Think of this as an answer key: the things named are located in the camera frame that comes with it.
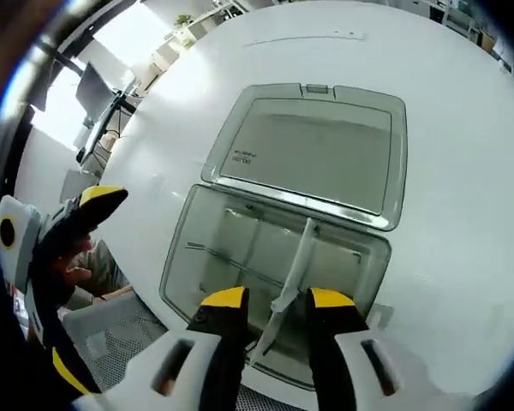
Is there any black desk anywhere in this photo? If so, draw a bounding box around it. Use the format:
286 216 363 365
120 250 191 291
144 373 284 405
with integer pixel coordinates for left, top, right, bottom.
75 87 145 164

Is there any grey mesh office chair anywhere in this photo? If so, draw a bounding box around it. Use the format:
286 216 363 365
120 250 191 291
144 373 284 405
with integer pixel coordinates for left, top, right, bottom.
62 294 262 411

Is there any grey clear guide fixture box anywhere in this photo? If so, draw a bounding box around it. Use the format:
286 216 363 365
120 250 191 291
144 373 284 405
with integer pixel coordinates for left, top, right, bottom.
158 82 409 393

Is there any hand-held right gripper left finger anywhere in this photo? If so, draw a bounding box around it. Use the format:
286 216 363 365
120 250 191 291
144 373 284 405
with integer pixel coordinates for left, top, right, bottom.
74 285 250 411

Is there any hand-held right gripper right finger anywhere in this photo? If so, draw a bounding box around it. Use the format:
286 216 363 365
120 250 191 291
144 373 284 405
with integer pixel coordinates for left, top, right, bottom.
306 287 419 411

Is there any open laptop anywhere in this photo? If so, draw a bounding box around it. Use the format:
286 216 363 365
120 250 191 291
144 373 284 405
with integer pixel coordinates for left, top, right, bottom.
75 61 113 115

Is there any white cable cover strip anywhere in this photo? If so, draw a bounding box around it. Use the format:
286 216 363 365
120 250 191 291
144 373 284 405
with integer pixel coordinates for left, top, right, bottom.
242 28 368 47

